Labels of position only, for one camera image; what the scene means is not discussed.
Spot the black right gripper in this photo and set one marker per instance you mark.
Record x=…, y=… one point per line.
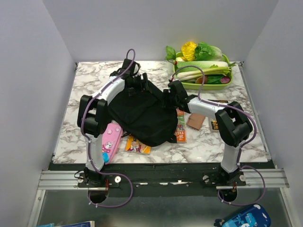
x=166, y=94

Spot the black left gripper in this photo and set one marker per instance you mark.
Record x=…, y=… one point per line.
x=143, y=86

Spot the black student backpack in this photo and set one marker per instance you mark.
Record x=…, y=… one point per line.
x=142, y=115

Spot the brown leather wallet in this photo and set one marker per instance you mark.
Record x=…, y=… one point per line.
x=195, y=121

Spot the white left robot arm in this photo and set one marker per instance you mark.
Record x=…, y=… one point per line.
x=93, y=115

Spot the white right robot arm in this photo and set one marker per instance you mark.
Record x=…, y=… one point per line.
x=234, y=124

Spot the green plastic vegetable tray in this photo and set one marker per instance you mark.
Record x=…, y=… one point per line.
x=213, y=82

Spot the white-stemmed cabbage stalk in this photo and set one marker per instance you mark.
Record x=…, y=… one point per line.
x=187, y=75

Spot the orange treehouse book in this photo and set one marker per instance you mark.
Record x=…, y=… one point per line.
x=180, y=132

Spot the green leafy sprig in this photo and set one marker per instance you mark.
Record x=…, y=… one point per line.
x=170, y=53

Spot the yellow fabric flower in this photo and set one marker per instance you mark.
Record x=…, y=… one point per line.
x=188, y=51

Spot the dark blue treehouse book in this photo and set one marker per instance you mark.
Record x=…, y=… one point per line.
x=213, y=125

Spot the green lettuce leaf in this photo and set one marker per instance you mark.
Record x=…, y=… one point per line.
x=206, y=52

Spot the purple vegetable toy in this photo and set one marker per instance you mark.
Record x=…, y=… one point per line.
x=225, y=80

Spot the pink cartoon pencil case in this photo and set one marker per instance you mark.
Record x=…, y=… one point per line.
x=110, y=141

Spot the Roald Dahl Charlie book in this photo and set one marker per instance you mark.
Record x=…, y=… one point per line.
x=134, y=145

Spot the blue shark pencil case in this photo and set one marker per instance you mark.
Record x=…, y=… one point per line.
x=252, y=216

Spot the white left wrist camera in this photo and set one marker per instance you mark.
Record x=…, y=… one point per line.
x=134, y=69

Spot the aluminium mounting rail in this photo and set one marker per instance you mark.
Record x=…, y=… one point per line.
x=70, y=180

